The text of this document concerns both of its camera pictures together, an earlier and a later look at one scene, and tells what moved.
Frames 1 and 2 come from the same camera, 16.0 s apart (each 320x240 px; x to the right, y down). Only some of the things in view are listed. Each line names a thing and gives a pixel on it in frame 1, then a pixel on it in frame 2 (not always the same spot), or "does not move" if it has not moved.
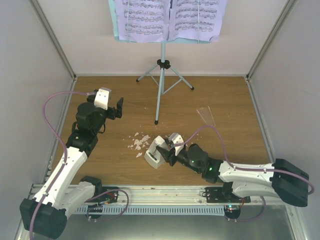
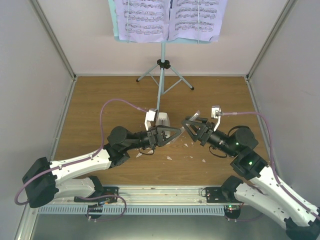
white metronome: [153, 155] to [163, 119]
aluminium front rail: [157, 194] does not move
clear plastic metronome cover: [206, 114] to [195, 115]
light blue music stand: [163, 74] does not move
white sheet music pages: [162, 20] does not move
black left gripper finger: [119, 107] to [161, 139]
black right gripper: [167, 154] to [202, 133]
